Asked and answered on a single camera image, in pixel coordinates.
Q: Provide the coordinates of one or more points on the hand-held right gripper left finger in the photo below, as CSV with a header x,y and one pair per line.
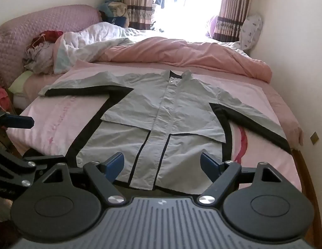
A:
x,y
115,164

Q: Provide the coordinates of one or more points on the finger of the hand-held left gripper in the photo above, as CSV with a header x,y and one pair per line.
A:
x,y
15,170
19,122

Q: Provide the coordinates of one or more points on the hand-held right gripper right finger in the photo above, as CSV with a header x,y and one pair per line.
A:
x,y
208,164

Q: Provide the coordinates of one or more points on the grey jacket with black trim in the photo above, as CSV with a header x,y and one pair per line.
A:
x,y
155,124

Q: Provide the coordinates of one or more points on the red knitted cloth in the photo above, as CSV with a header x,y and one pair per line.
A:
x,y
2,99

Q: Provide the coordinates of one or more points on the green pillow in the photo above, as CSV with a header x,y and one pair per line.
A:
x,y
19,81

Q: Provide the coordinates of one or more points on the light pink printed blanket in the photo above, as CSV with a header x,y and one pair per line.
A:
x,y
59,124

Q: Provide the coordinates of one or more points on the pink bed mattress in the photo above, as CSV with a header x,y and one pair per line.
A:
x,y
283,109

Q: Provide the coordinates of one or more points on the pink quilted headboard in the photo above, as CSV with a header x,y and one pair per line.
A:
x,y
23,28

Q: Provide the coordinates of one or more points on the pink duvet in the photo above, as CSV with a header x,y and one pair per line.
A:
x,y
192,53

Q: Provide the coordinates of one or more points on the white quilt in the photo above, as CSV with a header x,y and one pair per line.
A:
x,y
93,35

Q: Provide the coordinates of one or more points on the blue bag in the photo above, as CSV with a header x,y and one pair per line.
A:
x,y
116,21

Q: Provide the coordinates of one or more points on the pile of blue beige cloths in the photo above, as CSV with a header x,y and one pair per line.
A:
x,y
115,6

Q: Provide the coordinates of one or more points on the brown patterned curtain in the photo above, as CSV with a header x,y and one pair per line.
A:
x,y
229,13
136,2

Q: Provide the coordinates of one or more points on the wooden bed frame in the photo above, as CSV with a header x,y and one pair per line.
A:
x,y
310,192

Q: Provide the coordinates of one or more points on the brass wall socket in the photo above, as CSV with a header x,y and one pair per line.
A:
x,y
314,137

